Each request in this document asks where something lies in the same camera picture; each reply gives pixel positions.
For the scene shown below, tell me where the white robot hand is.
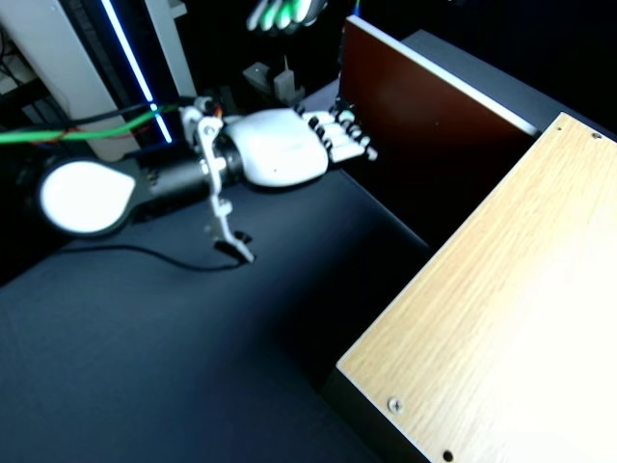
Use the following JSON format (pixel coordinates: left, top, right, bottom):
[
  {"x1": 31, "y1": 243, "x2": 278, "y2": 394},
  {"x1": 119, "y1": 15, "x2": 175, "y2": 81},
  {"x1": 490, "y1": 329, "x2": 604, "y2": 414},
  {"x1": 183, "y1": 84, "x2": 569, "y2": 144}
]
[
  {"x1": 226, "y1": 98, "x2": 380, "y2": 188},
  {"x1": 245, "y1": 0, "x2": 330, "y2": 35}
]

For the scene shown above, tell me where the cabinet door with orange inside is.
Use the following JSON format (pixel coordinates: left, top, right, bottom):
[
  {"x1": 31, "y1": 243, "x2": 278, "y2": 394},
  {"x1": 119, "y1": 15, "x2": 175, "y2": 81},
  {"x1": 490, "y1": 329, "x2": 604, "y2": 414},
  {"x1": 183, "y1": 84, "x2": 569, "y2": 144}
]
[{"x1": 335, "y1": 14, "x2": 540, "y2": 247}]

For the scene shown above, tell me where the wooden cabinet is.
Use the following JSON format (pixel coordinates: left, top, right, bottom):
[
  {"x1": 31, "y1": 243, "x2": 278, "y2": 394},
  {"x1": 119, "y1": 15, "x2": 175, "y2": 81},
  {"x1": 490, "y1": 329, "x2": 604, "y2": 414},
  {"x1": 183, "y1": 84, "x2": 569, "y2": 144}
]
[{"x1": 320, "y1": 110, "x2": 617, "y2": 463}]

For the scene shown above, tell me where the grey block with spike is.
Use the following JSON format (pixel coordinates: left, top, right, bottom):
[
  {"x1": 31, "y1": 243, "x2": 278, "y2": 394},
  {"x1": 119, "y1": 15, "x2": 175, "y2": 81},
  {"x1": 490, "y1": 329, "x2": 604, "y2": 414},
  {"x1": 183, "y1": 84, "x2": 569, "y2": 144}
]
[{"x1": 273, "y1": 54, "x2": 308, "y2": 105}]

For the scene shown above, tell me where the black box with red light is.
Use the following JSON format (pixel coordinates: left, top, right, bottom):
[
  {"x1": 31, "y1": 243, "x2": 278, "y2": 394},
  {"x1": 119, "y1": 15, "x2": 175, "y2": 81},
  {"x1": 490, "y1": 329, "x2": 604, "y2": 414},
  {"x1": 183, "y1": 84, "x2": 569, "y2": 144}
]
[{"x1": 211, "y1": 84, "x2": 240, "y2": 115}]

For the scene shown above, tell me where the white column with LED strip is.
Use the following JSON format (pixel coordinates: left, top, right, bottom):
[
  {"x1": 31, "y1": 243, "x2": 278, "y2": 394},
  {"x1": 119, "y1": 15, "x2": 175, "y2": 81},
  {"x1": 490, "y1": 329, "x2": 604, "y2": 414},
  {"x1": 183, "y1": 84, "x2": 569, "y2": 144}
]
[{"x1": 0, "y1": 0, "x2": 199, "y2": 163}]

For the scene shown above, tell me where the grey table cloth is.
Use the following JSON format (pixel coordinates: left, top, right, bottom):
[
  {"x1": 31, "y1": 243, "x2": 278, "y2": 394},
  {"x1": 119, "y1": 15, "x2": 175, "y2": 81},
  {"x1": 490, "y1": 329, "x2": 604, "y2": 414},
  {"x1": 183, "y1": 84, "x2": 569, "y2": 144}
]
[{"x1": 0, "y1": 28, "x2": 555, "y2": 463}]

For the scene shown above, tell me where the grey angular bracket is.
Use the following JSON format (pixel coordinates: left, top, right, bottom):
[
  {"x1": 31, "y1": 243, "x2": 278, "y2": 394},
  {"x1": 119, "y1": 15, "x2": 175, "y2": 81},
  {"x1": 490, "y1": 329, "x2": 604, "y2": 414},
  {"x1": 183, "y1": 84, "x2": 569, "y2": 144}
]
[{"x1": 242, "y1": 61, "x2": 271, "y2": 93}]

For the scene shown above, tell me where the thin black cable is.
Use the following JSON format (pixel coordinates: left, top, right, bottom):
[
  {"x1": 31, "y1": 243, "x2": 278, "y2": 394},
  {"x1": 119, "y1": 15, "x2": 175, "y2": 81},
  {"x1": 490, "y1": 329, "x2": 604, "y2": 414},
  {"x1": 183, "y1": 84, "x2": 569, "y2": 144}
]
[{"x1": 84, "y1": 244, "x2": 245, "y2": 271}]

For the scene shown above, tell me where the green cable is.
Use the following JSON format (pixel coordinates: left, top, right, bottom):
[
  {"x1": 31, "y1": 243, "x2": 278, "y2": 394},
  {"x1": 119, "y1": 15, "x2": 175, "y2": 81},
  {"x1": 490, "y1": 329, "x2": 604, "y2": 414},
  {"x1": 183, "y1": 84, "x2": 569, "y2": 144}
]
[{"x1": 0, "y1": 111, "x2": 168, "y2": 146}]

